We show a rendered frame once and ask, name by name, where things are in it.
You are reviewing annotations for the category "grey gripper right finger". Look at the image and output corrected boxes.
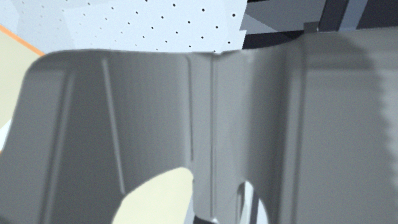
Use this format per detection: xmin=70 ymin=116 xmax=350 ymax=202
xmin=215 ymin=27 xmax=398 ymax=224

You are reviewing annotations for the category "grey perforated base plate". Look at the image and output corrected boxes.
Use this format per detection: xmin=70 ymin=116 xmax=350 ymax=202
xmin=0 ymin=0 xmax=247 ymax=54

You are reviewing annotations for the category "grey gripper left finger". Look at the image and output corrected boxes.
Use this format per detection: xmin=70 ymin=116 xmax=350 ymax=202
xmin=0 ymin=48 xmax=221 ymax=224

